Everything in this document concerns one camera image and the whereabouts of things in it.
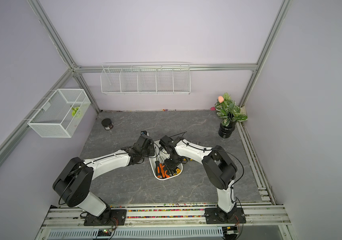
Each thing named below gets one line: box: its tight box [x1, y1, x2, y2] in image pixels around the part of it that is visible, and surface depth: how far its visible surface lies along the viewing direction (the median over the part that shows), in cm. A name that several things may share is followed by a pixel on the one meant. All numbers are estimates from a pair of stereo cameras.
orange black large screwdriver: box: [155, 156, 162, 178], surface depth 88 cm
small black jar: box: [101, 118, 114, 131], surface depth 111 cm
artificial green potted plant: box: [214, 92, 248, 139], surface depth 90 cm
